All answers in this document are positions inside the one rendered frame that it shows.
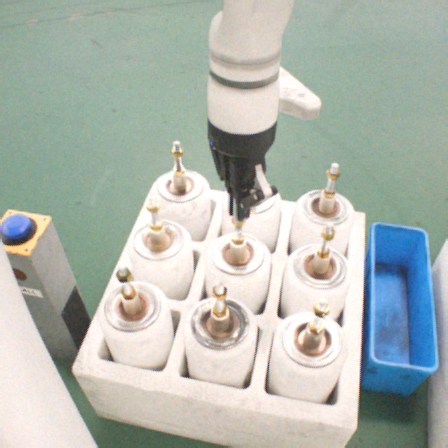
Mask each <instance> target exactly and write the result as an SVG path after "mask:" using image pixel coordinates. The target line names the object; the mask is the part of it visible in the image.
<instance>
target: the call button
mask: <svg viewBox="0 0 448 448"><path fill-rule="evenodd" d="M30 227H31V222H30V220H29V218H28V217H27V216H26V215H25V214H22V213H16V214H12V215H10V216H8V217H7V218H6V219H4V220H3V222H2V223H1V225H0V231H1V233H2V235H4V236H5V237H7V238H10V239H20V238H22V237H26V235H27V233H28V232H29V230H30Z"/></svg>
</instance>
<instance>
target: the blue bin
mask: <svg viewBox="0 0 448 448"><path fill-rule="evenodd" d="M433 293H434V290H433V281H432V273H431V265H430V248H429V240H428V235H427V233H426V232H425V231H423V230H422V229H419V228H412V227H406V226H400V225H393V224H387V223H381V222H376V223H373V224H372V225H371V230H370V241H369V245H368V247H367V251H366V254H365V258H364V287H363V296H362V343H361V345H360V380H359V388H360V389H361V390H363V391H370V392H375V393H379V394H389V395H394V396H398V397H400V396H403V397H408V396H409V395H410V394H411V393H412V392H413V391H414V390H415V389H417V388H418V387H419V386H420V385H421V384H422V382H423V381H424V380H425V379H426V378H427V377H428V375H432V374H434V372H435V371H436V370H437V368H438V366H439V363H438V361H439V355H438V346H437V341H438V339H437V331H436V322H435V321H436V315H435V306H434V298H433Z"/></svg>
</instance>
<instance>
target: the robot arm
mask: <svg viewBox="0 0 448 448"><path fill-rule="evenodd" d="M294 5H295V0H224V2H223V10H222V11H220V12H219V13H218V14H217V15H216V16H214V17H213V19H212V21H211V27H210V33H209V45H208V57H209V76H208V82H207V130H208V136H207V141H208V143H209V147H210V150H211V154H212V157H213V161H214V164H215V168H216V170H217V174H218V178H219V179H220V180H221V181H223V180H224V181H225V190H226V192H227V193H228V206H227V212H228V214H229V215H230V216H233V220H234V222H235V223H240V222H242V221H245V220H247V219H249V218H250V213H251V207H252V206H255V205H258V204H262V203H263V202H265V201H267V200H269V199H270V198H272V197H274V196H276V195H277V194H278V193H277V188H276V185H275V184H273V185H271V186H270V184H269V183H268V182H267V180H266V177H265V175H264V174H265V173H266V172H267V164H266V157H265V156H266V154H267V151H268V150H269V148H270V147H271V146H272V144H273V143H274V140H275V134H276V126H277V116H278V112H283V113H287V114H290V115H293V116H296V117H298V118H300V119H304V120H310V119H314V118H316V117H318V116H319V114H320V109H321V104H322V103H321V101H320V99H319V97H318V96H317V95H316V94H314V93H313V92H311V91H310V90H308V89H307V88H306V87H304V85H302V84H301V83H300V82H299V81H298V80H296V79H295V78H294V77H293V76H292V75H290V74H289V73H288V72H287V71H286V70H284V69H283V68H282V67H279V66H280V56H281V46H282V36H283V33H284V31H285V29H286V24H287V22H288V20H289V18H290V15H291V13H292V10H293V7H294ZM246 189H247V190H246ZM0 448H97V446H96V444H95V442H94V440H93V438H92V437H91V435H90V433H89V431H88V429H87V427H86V425H85V423H84V421H83V420H82V418H81V416H80V414H79V412H78V410H77V408H76V406H75V404H74V402H73V400H72V398H71V396H70V394H69V392H68V390H67V388H66V385H65V383H64V382H63V380H62V378H61V376H60V374H59V372H58V370H57V368H56V367H55V365H54V363H53V361H52V359H51V356H50V354H49V352H48V350H47V349H46V347H45V345H44V343H43V341H42V339H41V336H40V334H39V332H38V330H37V328H36V326H35V324H34V322H33V320H32V318H31V316H30V313H29V311H28V309H27V306H26V303H25V300H24V298H23V295H22V293H21V290H20V288H19V286H18V283H17V281H16V279H15V276H14V274H13V271H12V268H11V266H10V261H9V258H8V256H7V254H6V251H5V249H4V246H3V243H2V241H1V238H0Z"/></svg>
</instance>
